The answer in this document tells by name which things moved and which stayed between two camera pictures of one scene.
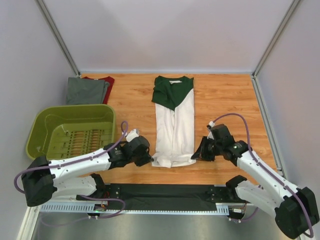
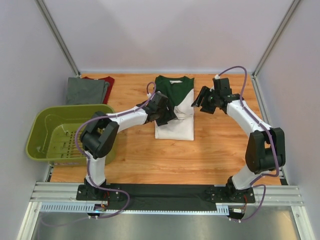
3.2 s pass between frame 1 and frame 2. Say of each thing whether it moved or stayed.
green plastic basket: stayed
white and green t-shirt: moved
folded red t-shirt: stayed
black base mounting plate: stayed
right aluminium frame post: stayed
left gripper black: moved
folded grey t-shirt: stayed
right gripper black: moved
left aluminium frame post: stayed
